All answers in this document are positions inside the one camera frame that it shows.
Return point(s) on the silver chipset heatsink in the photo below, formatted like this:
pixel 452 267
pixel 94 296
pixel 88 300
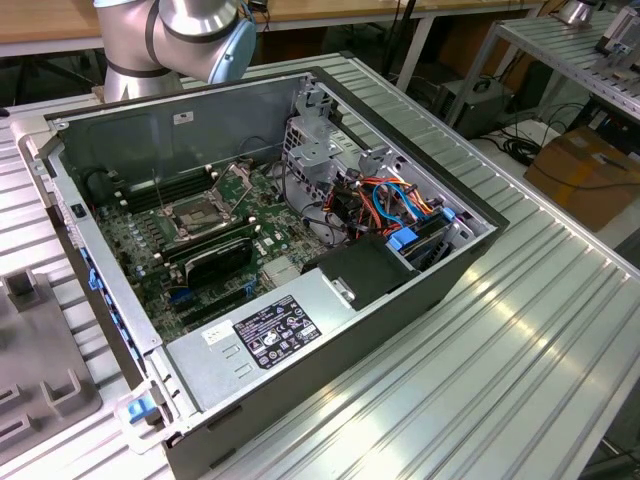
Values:
pixel 281 272

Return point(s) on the brown cardboard box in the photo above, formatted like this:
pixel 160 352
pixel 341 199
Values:
pixel 575 170

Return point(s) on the blue disk carrier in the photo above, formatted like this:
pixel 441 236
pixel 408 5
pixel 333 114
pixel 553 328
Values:
pixel 402 240

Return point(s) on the grey metal fixture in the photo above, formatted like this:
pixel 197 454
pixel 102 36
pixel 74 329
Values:
pixel 617 45

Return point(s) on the blue expansion slot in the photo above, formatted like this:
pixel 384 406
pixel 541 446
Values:
pixel 181 296

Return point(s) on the open grey PC case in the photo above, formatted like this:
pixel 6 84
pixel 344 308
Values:
pixel 390 320

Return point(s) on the black expansion slot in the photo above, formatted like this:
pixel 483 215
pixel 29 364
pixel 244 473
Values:
pixel 215 310

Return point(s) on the white sticker on power supply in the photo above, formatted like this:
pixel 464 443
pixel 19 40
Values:
pixel 217 332

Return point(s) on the black equipment box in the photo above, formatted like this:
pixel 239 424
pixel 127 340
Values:
pixel 480 110

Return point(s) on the black plastic shroud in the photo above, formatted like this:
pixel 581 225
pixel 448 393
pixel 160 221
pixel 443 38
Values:
pixel 360 265

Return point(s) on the CPU socket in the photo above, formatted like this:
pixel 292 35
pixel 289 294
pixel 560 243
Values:
pixel 197 217

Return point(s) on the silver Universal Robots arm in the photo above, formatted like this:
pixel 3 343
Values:
pixel 135 40

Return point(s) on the green motherboard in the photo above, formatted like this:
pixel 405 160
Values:
pixel 280 220

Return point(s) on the black RAM slot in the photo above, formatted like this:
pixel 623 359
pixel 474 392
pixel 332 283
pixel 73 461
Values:
pixel 160 192
pixel 165 178
pixel 167 184
pixel 150 201

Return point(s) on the thin metal locking lever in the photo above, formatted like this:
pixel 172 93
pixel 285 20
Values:
pixel 157 190

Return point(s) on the dark RAM stick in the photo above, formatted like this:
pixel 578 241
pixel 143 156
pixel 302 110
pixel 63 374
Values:
pixel 210 239
pixel 215 246

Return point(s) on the grey metal drive cage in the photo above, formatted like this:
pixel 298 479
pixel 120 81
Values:
pixel 310 150

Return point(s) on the white sticker on case wall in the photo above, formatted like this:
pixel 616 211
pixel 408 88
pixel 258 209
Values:
pixel 183 117

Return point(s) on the grey parts rack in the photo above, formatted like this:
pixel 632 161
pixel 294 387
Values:
pixel 35 350

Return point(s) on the black printed label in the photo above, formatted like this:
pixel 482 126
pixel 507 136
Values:
pixel 277 332

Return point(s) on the black case fan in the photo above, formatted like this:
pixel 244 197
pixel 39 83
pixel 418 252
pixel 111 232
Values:
pixel 94 185

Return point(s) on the metal slat side table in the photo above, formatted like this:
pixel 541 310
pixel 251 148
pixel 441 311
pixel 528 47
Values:
pixel 550 40

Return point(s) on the silver round drum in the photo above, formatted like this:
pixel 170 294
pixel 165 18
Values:
pixel 575 12

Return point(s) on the wooden desk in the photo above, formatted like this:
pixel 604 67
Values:
pixel 50 20

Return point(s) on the blue case latch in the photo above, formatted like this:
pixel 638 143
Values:
pixel 141 411

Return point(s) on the silver metal bracket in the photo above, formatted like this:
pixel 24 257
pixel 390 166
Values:
pixel 340 290

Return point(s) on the black graphics card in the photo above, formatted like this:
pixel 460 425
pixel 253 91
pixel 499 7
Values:
pixel 220 261

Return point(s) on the silver power supply unit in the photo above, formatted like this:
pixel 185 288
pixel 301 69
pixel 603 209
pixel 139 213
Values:
pixel 215 370

